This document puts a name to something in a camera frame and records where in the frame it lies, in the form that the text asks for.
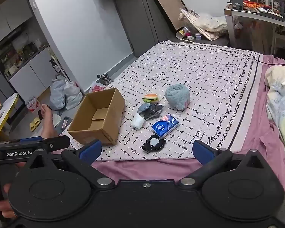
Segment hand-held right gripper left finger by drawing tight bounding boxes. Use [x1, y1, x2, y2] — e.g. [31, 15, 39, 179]
[26, 140, 115, 188]

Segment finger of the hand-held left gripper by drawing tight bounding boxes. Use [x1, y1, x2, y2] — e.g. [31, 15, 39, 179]
[20, 135, 71, 151]

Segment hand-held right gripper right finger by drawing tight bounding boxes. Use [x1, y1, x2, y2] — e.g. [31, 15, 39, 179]
[178, 140, 268, 188]

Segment brown cardboard box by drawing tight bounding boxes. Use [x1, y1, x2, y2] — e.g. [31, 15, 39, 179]
[68, 87, 126, 146]

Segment blue-grey fluffy plush toy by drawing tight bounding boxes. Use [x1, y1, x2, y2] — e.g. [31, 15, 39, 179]
[165, 83, 191, 112]

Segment burger plush toy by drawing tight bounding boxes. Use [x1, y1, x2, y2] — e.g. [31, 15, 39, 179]
[142, 93, 160, 104]

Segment person's left hand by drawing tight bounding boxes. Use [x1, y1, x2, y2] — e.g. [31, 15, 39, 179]
[0, 163, 26, 219]

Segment person's foot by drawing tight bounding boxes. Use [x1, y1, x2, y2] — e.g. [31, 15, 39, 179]
[39, 104, 59, 139]

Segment yellow slippers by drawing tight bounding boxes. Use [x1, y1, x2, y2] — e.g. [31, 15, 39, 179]
[29, 120, 41, 132]

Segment yellow rimmed round table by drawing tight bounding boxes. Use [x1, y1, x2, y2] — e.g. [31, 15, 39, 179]
[0, 93, 19, 143]

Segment red white wrapped pack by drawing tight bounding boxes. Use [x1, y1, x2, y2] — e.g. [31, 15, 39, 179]
[26, 97, 41, 112]

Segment blue tissue packet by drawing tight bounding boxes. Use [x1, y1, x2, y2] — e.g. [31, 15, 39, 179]
[151, 114, 180, 139]

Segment grey plastic bag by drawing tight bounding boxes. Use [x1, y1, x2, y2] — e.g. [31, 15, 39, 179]
[50, 75, 70, 111]

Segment white plastic bag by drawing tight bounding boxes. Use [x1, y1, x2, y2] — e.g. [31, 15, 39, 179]
[64, 81, 83, 110]

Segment black lace cloth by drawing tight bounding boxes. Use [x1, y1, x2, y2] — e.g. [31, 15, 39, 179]
[142, 134, 167, 152]

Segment white rolled sock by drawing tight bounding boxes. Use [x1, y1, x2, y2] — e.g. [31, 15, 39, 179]
[131, 113, 145, 129]

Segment dark grey small shoe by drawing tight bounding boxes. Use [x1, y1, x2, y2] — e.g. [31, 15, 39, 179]
[144, 103, 163, 121]

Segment blue denim pouch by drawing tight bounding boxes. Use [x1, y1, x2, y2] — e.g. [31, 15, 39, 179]
[136, 103, 152, 114]

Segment black shoes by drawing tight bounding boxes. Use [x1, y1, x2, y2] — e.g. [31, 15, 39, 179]
[97, 74, 111, 86]

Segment white black patterned blanket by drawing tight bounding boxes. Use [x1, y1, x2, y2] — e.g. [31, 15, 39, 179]
[68, 40, 264, 162]

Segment pastel quilt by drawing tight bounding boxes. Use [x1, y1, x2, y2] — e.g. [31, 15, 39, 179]
[265, 65, 285, 164]

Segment paper cup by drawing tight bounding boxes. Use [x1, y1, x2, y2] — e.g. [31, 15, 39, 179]
[176, 27, 191, 40]

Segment floral shopping bag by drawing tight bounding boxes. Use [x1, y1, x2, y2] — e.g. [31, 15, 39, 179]
[179, 8, 228, 41]

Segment white desk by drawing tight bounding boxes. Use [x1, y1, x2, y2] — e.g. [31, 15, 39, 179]
[224, 3, 285, 55]

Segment brown framed board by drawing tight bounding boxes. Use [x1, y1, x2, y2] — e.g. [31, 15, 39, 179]
[147, 0, 189, 31]

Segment grey wall cabinet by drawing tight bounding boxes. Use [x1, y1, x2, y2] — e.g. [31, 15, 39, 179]
[0, 5, 70, 114]

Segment black cable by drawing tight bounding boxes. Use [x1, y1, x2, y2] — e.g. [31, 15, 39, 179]
[251, 54, 285, 66]

